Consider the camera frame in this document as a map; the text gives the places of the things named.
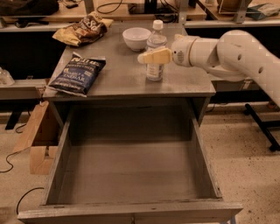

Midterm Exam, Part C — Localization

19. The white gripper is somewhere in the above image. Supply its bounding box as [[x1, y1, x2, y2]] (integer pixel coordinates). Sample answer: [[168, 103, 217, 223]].
[[137, 34, 198, 67]]

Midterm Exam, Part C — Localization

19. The clear plastic water bottle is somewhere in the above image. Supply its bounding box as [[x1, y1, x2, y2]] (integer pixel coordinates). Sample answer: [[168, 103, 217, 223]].
[[146, 20, 167, 81]]

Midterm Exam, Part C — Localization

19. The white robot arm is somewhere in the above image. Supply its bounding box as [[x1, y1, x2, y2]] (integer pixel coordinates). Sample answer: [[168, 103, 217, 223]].
[[137, 30, 280, 106]]

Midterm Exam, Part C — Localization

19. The grey cabinet counter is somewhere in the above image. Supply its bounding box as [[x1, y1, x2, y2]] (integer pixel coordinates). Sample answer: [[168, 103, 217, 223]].
[[42, 23, 217, 126]]

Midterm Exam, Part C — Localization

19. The open grey drawer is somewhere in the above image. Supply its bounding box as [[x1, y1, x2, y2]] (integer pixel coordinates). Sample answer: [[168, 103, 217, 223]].
[[18, 99, 242, 224]]

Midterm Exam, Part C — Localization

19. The white ceramic bowl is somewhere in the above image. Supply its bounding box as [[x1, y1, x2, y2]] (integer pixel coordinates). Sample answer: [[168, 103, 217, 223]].
[[122, 27, 151, 52]]

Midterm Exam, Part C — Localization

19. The brown yellow chip bag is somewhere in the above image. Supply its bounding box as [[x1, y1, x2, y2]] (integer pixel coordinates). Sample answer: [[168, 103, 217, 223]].
[[52, 11, 113, 46]]

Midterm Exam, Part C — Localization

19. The blue chip bag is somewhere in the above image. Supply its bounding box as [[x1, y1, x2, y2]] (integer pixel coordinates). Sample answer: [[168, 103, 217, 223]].
[[49, 52, 106, 97]]

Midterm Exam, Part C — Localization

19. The black metal stand base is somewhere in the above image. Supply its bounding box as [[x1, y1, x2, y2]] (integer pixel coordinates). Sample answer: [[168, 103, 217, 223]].
[[244, 103, 280, 151]]

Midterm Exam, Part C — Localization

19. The cardboard box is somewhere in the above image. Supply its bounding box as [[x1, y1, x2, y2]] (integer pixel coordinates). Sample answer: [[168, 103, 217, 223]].
[[13, 101, 60, 175]]

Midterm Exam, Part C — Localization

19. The black bag on shelf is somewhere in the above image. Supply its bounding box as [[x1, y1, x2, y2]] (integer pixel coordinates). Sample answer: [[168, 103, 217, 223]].
[[0, 0, 60, 17]]

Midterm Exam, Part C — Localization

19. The black floor cable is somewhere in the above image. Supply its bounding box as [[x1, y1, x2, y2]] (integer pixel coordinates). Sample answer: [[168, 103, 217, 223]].
[[0, 122, 46, 215]]

